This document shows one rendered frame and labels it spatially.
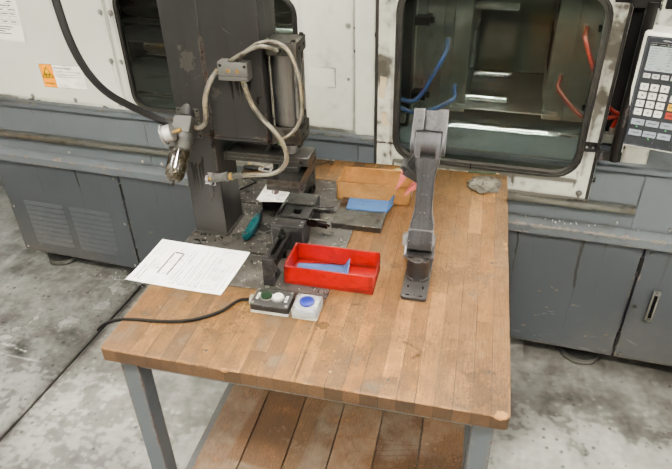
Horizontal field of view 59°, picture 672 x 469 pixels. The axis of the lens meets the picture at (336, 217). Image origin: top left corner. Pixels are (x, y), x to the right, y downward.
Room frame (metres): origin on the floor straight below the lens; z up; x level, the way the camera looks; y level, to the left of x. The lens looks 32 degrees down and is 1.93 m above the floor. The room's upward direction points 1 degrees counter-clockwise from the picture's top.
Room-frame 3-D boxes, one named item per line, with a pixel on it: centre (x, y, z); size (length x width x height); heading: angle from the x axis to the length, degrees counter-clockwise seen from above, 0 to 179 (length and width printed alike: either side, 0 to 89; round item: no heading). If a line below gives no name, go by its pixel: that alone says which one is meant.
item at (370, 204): (1.68, -0.12, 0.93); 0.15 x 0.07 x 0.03; 78
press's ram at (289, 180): (1.57, 0.19, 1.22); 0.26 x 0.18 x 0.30; 76
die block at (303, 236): (1.57, 0.12, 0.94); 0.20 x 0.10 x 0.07; 166
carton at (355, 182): (1.80, -0.14, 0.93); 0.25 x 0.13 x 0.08; 76
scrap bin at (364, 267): (1.33, 0.01, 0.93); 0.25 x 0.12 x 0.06; 76
